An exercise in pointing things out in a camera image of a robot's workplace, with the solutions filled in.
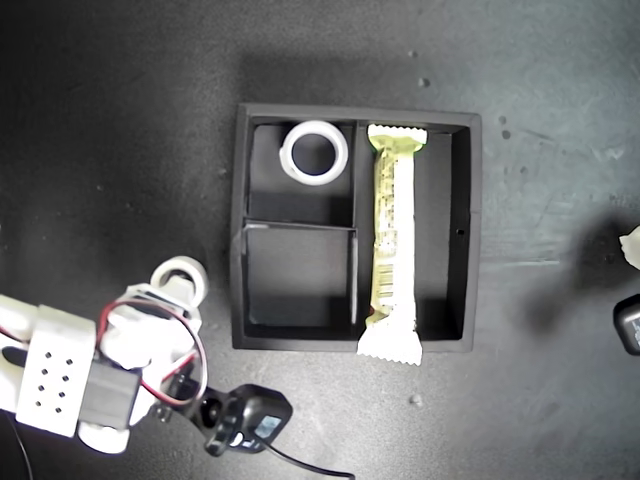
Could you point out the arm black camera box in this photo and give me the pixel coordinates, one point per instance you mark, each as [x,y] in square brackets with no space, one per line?
[630,325]
[255,405]

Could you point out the white tape roll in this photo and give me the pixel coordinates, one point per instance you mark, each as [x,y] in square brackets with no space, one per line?
[192,265]
[342,155]

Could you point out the snack bar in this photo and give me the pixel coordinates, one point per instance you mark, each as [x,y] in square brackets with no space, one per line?
[395,225]

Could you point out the black tray with wells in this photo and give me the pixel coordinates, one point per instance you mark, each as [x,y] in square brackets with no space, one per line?
[300,270]

